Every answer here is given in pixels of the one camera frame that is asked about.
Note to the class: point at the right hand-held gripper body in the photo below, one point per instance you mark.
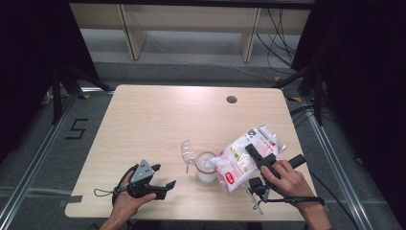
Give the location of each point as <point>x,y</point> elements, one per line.
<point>258,187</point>

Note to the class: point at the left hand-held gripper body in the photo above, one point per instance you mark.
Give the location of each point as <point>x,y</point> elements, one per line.
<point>142,172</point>

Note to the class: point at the white and pink plastic bag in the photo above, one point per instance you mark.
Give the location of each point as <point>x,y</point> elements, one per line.
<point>242,166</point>

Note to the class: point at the clear hinged jar lid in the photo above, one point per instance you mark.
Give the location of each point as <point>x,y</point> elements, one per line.
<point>188,153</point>

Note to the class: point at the clear glass jar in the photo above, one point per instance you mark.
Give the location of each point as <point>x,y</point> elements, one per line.
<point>206,177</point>

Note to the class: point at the person's right hand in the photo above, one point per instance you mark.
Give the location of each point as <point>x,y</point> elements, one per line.
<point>288,182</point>

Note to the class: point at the person's left hand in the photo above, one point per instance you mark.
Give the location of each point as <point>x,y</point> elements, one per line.
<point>124,207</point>

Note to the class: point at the grey tape strip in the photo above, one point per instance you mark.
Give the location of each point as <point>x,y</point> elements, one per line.
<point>73,199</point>

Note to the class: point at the black metal stand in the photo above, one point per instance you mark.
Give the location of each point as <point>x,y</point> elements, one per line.
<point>317,96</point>
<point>56,96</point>

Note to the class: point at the black curtain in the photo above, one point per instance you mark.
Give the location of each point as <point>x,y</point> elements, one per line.
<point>28,64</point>
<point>360,80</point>

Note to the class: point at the light wooden shelf unit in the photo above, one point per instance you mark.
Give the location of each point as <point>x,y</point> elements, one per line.
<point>191,19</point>

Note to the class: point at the aluminium floor rail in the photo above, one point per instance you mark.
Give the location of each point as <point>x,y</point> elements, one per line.
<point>335,159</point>
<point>38,153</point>

